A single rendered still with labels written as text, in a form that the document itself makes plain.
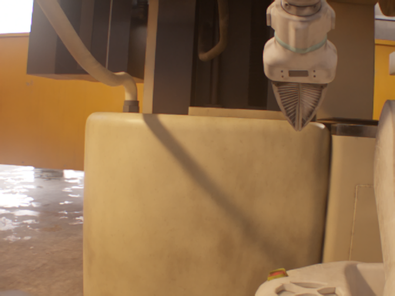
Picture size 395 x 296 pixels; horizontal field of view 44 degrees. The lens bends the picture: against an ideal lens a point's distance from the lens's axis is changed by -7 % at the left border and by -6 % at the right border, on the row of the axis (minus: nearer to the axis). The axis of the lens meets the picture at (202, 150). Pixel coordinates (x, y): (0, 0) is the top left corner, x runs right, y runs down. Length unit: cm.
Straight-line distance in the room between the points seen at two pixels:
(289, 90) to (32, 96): 349
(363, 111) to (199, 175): 82
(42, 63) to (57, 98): 190
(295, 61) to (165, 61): 130
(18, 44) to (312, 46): 370
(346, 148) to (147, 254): 58
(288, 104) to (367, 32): 120
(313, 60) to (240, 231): 71
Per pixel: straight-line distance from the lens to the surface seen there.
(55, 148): 404
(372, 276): 90
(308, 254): 132
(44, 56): 214
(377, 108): 371
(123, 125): 137
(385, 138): 66
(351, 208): 131
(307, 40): 65
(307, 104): 78
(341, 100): 191
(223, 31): 150
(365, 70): 193
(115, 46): 203
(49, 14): 106
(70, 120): 398
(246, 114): 148
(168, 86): 194
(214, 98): 195
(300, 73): 70
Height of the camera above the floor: 59
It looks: 3 degrees down
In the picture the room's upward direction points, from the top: 3 degrees clockwise
